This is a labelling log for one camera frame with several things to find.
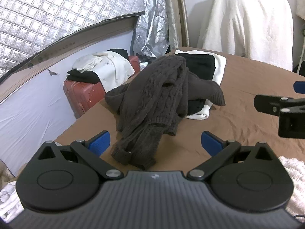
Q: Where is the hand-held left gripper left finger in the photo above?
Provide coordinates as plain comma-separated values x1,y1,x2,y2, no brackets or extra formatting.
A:
35,130,124,179

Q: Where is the white patterned garment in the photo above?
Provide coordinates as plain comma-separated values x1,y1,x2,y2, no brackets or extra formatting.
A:
71,51,136,89

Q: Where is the red suitcase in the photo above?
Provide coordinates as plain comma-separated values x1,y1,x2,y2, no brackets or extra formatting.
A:
63,55,141,120

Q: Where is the white fleece blanket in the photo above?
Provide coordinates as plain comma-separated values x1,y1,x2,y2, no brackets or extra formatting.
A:
197,0,294,72

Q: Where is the beige curtain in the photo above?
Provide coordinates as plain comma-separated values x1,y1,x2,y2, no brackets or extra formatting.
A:
162,0,190,50

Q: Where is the silver quilted insulation sheet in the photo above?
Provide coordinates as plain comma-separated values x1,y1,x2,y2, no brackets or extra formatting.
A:
0,0,146,81

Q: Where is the white folded garment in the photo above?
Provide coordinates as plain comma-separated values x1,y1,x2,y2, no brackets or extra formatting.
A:
174,50,227,121

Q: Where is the white fluffy blanket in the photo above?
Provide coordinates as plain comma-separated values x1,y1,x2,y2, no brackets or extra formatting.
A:
278,156,305,216

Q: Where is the silver foil sheet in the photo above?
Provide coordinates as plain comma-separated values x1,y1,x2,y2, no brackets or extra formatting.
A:
132,0,171,71

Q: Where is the dark brown knit sweater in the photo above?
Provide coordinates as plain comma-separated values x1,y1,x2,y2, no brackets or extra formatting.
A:
104,55,226,171

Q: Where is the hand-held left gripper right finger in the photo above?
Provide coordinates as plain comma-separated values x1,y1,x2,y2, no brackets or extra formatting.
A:
186,130,278,181

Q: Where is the black folded garment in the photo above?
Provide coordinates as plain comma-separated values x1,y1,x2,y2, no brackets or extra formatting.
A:
175,53,216,115

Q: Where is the white crumpled cloth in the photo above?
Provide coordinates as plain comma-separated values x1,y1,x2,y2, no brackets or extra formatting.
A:
0,160,24,220

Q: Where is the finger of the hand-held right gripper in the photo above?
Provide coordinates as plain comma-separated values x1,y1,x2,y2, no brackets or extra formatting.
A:
253,94,305,138
293,81,305,94

